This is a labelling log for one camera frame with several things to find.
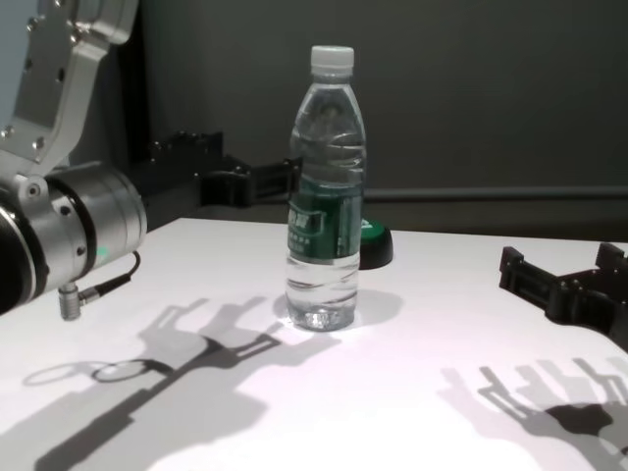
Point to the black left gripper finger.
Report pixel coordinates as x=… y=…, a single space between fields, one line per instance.
x=275 y=179
x=191 y=143

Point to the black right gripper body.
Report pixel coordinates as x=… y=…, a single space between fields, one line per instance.
x=593 y=304

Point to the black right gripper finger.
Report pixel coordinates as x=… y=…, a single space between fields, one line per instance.
x=527 y=279
x=613 y=259

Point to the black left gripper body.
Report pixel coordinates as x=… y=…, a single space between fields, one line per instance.
x=186 y=179

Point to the clear water bottle green label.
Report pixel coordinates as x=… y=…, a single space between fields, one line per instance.
x=326 y=235

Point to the green push button black base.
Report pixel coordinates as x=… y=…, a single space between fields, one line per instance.
x=378 y=245

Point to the grey horizontal rail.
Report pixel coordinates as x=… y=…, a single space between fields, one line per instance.
x=490 y=193

